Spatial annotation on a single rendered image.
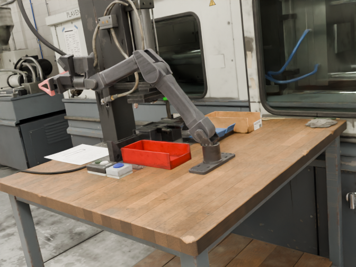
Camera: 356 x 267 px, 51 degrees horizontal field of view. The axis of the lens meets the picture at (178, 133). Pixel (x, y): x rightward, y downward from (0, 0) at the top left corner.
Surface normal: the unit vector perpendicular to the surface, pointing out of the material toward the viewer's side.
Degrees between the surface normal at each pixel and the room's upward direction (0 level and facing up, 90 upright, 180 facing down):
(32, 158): 90
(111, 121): 90
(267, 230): 90
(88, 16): 90
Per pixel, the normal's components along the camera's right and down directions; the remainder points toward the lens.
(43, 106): 0.72, 0.07
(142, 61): -0.42, 0.27
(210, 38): -0.68, 0.26
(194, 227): -0.13, -0.96
